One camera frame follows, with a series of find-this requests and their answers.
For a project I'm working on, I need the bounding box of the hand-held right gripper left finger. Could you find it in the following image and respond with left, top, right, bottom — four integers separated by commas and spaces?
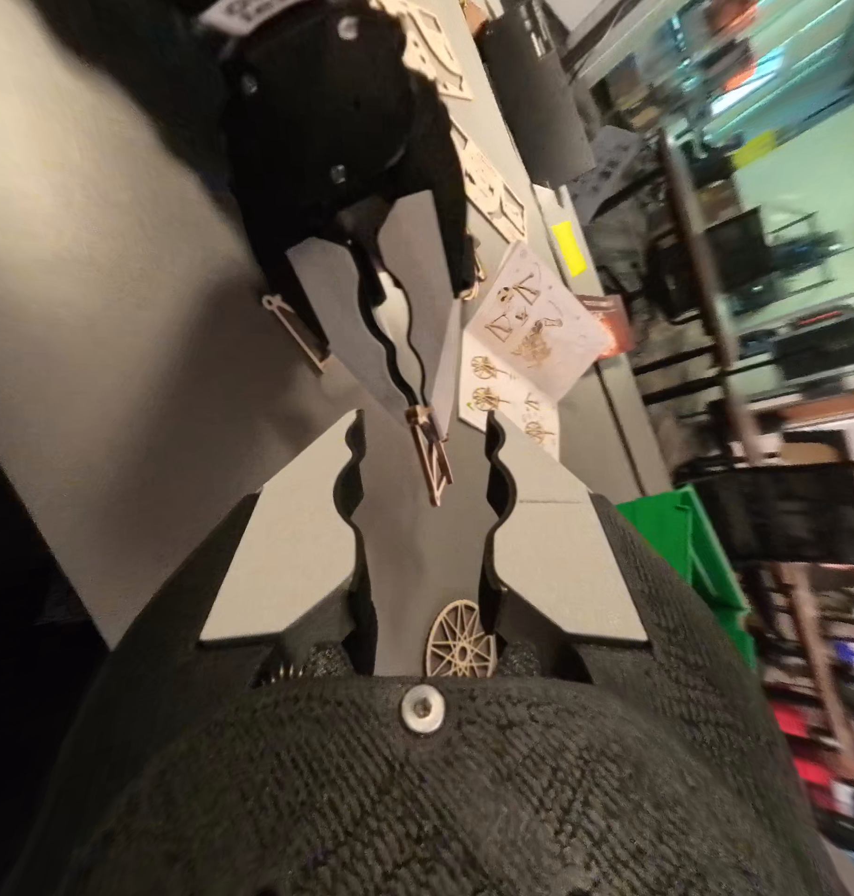
199, 409, 373, 646

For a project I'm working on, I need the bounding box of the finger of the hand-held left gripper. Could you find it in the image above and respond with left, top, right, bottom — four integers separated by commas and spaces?
284, 237, 419, 422
383, 192, 464, 442

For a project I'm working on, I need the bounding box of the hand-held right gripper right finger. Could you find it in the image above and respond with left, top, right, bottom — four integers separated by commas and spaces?
479, 412, 649, 646

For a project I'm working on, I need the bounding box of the small wooden spoked wheel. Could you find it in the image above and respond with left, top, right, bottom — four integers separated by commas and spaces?
424, 598, 500, 679

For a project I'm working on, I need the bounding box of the wooden triangular frame part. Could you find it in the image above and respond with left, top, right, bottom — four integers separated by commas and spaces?
404, 403, 457, 509

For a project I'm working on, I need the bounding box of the laser-cut wooden parts sheet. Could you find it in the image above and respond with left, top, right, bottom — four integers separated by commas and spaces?
392, 0, 527, 240

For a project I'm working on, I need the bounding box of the paper instruction booklet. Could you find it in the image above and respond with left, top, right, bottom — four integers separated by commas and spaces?
458, 241, 611, 460

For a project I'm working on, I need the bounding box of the stack of green plastic bins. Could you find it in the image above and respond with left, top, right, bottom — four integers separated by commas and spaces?
614, 483, 758, 667

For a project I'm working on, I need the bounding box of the yellow sticky note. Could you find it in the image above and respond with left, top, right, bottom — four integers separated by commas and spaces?
550, 220, 589, 278

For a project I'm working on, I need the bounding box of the red printed booklet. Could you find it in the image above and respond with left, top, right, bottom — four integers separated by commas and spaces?
576, 293, 639, 362

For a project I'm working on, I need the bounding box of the wooden bracket part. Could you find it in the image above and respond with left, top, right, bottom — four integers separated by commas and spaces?
262, 293, 330, 373

